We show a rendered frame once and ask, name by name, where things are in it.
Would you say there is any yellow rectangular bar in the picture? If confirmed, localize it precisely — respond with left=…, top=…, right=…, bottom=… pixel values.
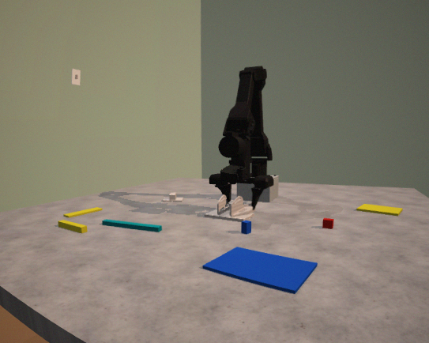
left=58, top=220, right=87, bottom=233

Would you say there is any blue flat rectangular plate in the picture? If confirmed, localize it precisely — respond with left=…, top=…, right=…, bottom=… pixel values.
left=203, top=247, right=317, bottom=294

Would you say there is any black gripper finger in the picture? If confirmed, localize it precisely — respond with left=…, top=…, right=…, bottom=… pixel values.
left=215, top=183, right=231, bottom=203
left=251, top=187, right=266, bottom=210

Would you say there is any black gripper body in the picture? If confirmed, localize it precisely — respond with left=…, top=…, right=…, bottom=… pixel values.
left=209, top=156, right=274, bottom=188

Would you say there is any teal rectangular bar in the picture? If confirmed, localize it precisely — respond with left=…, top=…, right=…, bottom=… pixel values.
left=102, top=219, right=162, bottom=232

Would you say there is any small red cube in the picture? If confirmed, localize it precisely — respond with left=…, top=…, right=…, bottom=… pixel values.
left=322, top=218, right=334, bottom=229

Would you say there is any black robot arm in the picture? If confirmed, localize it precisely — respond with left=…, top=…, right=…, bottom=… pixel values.
left=219, top=66, right=273, bottom=184

